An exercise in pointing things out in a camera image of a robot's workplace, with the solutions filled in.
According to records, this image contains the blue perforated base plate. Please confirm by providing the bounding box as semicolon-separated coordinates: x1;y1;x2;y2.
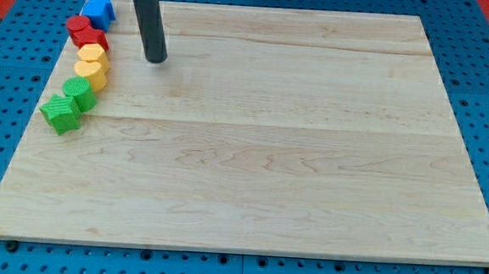
0;0;489;274

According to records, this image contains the light wooden board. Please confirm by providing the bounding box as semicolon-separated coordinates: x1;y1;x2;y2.
0;0;489;266

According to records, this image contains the yellow hexagon block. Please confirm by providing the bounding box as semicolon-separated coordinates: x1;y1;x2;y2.
77;43;110;72

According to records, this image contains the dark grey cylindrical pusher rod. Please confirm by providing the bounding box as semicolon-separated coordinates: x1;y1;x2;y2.
132;0;168;64

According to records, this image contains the blue house-shaped block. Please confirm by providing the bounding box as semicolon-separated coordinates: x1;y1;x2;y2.
81;0;115;32

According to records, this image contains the red star-shaped block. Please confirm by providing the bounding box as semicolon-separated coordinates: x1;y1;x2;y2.
72;27;109;51

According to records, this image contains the red cylinder block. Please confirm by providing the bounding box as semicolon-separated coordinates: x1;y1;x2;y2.
66;14;91;36

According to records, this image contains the green star-shaped block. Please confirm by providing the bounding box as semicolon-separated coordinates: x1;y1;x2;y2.
39;94;81;135

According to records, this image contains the yellow heart-shaped block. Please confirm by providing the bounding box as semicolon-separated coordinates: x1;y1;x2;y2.
73;60;108;92

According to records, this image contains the green cylinder block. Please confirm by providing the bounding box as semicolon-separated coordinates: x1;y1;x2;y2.
62;75;97;113

